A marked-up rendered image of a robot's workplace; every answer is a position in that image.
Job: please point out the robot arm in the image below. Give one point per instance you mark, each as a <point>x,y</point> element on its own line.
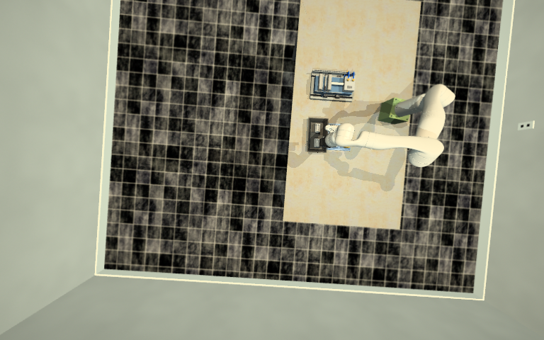
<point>424,146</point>

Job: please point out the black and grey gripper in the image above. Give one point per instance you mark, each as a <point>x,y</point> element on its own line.
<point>324,141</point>

